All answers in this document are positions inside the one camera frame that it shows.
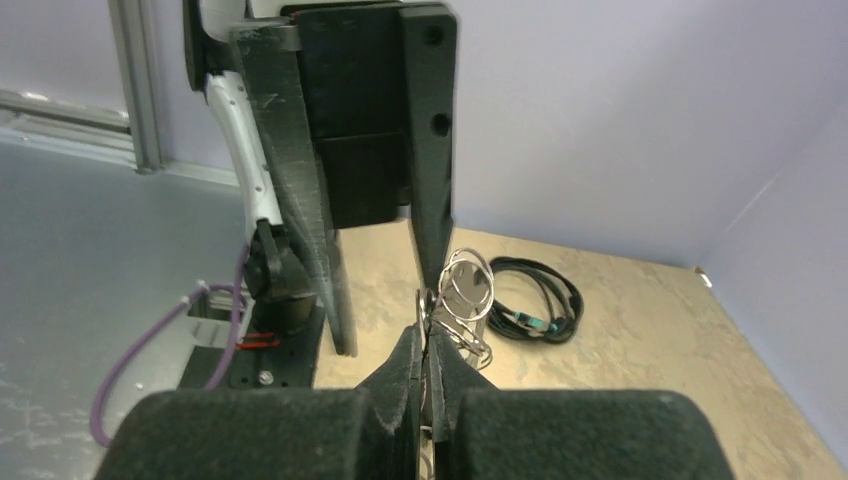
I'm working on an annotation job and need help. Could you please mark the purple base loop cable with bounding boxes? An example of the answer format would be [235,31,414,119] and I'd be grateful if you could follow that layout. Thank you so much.
[89,245,252,450]

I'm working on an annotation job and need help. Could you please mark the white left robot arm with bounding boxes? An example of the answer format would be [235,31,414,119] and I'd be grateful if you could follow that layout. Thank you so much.
[182,1,459,356]

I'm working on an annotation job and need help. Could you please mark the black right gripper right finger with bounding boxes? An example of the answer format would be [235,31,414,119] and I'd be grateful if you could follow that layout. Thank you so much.
[427,326,734,479]

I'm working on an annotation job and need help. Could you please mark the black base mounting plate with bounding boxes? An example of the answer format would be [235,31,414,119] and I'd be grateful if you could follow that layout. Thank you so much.
[178,306,324,390]

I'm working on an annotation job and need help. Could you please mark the grey key holder plate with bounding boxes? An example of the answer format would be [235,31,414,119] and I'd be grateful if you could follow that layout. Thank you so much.
[415,247,497,480]

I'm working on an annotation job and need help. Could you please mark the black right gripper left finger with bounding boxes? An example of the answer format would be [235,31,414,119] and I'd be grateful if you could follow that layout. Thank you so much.
[95,326,422,479]

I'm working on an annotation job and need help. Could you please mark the coiled black cable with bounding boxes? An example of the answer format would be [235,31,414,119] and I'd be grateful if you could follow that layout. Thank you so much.
[486,256,586,346]

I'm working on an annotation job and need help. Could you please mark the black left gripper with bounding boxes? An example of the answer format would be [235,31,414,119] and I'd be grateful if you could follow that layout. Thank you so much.
[228,3,458,357]

